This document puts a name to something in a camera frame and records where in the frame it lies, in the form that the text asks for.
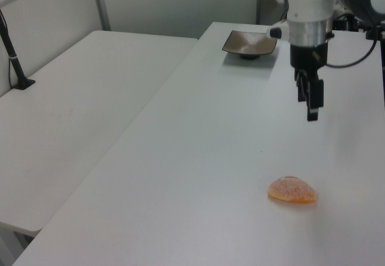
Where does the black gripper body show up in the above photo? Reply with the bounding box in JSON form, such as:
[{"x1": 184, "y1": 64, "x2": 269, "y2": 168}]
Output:
[{"x1": 289, "y1": 42, "x2": 329, "y2": 82}]

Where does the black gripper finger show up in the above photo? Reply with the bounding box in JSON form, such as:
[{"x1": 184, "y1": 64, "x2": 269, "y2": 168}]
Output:
[
  {"x1": 306, "y1": 78, "x2": 325, "y2": 122},
  {"x1": 297, "y1": 70, "x2": 309, "y2": 103}
]

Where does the orange sugared bread piece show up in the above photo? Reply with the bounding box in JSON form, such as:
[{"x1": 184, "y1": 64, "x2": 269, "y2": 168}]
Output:
[{"x1": 266, "y1": 175, "x2": 319, "y2": 204}]

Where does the square brown ceramic plate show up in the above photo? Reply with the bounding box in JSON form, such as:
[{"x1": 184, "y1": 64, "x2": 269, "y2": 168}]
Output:
[{"x1": 221, "y1": 29, "x2": 279, "y2": 61}]

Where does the white side table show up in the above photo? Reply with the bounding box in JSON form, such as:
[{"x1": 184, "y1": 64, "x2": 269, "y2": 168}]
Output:
[{"x1": 0, "y1": 30, "x2": 199, "y2": 266}]

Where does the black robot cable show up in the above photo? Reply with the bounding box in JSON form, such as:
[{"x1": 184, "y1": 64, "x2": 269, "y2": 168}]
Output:
[{"x1": 324, "y1": 31, "x2": 379, "y2": 69}]

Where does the black camera stand pole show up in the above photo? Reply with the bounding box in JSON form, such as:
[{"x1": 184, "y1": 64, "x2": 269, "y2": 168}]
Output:
[{"x1": 0, "y1": 8, "x2": 36, "y2": 91}]

